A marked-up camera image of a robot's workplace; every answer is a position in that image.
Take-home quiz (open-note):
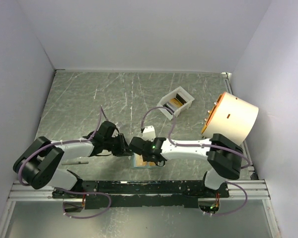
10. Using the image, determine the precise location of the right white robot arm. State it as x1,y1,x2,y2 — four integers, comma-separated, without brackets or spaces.
129,133,243,197

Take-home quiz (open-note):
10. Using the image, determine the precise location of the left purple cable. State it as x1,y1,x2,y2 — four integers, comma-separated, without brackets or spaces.
17,106,120,219

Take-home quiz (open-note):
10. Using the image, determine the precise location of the gold card in tray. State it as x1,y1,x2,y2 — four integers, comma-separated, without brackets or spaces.
168,98,183,108

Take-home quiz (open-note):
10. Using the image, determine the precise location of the aluminium extrusion frame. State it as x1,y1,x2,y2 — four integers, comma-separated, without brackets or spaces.
0,180,280,238

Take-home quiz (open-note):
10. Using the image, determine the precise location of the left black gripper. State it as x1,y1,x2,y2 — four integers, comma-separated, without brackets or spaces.
104,133,134,157

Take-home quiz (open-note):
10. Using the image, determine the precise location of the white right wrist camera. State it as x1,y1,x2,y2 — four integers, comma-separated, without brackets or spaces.
142,125,156,142

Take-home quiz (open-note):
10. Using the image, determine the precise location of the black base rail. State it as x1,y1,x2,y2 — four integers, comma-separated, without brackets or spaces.
52,180,229,209

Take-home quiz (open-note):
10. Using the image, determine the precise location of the green card holder wallet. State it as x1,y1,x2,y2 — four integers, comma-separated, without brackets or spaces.
132,154,156,169

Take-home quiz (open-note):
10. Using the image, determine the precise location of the purple cable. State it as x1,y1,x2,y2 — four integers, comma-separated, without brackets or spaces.
17,106,120,219
140,106,253,217

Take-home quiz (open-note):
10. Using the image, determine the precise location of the beige cylindrical drum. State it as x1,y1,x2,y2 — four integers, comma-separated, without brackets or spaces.
201,92,259,145

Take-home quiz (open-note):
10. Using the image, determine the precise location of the white card tray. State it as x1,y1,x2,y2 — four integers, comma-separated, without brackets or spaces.
157,86,195,120

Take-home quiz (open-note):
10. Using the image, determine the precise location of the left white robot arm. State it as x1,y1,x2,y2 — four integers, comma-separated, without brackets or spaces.
13,121,133,198

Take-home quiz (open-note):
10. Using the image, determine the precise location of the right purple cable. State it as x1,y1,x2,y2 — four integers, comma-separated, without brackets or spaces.
140,106,253,217

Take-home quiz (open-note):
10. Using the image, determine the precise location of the black card in tray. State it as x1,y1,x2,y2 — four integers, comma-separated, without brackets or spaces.
163,103,177,113

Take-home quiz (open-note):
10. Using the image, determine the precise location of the small metal rod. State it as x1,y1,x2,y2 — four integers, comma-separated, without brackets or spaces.
61,161,89,166

